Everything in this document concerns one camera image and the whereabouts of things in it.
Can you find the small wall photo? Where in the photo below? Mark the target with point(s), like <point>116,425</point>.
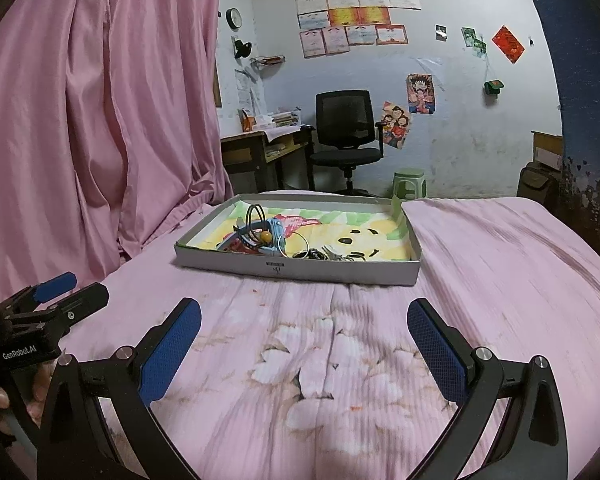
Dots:
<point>442,32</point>

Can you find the green plastic stool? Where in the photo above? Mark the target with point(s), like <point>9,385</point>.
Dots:
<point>410,182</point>

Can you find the green wall photos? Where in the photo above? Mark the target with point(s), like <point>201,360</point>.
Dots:
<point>474,41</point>

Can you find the black wall-hung object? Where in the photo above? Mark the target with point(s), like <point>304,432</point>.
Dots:
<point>241,49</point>

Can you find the group of wall certificates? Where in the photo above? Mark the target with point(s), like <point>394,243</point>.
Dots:
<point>355,22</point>

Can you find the silver bangle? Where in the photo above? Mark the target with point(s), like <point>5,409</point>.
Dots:
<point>345,257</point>

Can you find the wooden desk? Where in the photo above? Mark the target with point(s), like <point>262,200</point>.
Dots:
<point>250,152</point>

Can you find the person's left hand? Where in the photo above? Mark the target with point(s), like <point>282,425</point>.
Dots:
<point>41,385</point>

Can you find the wall papers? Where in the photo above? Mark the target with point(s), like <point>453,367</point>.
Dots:
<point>247,90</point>

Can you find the pink floral blanket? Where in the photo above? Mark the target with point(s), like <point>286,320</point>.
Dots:
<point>360,340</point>

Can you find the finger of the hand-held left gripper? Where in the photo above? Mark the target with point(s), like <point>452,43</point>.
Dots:
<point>55,286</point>
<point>85,299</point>

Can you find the brown bag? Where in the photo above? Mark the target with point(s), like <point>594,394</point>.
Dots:
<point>537,185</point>

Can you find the wooden picture frame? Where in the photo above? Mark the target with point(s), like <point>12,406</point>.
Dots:
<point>218,85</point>

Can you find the green hanging wall ornament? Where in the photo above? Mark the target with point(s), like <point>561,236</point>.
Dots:
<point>493,87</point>

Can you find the red paper wall decoration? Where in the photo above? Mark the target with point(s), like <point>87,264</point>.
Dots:
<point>508,44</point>

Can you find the dark blue patterned curtain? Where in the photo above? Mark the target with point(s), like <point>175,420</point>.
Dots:
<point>585,110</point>

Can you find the black mesh office chair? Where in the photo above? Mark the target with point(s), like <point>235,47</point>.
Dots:
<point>342,120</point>

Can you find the stack of books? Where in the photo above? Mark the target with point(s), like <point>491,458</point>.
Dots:
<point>284,117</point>

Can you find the cardboard carton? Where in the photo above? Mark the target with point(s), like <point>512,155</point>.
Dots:
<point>547,152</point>

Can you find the orange box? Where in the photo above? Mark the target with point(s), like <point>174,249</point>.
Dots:
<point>247,121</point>

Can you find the cartoon family wall poster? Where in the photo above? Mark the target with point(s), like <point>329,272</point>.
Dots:
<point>396,126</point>

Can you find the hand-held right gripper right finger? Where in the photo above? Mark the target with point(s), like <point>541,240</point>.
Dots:
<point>437,355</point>

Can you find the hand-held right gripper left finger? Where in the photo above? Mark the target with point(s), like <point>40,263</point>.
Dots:
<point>172,350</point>

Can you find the round wall clock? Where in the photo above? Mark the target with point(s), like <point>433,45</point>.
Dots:
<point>234,18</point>

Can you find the shallow cardboard box printed lining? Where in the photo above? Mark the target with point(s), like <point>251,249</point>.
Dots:
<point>340,272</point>

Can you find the pink curtain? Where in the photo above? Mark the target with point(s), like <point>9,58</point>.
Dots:
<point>105,110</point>

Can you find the anime character wall poster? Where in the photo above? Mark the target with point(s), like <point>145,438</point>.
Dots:
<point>421,94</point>

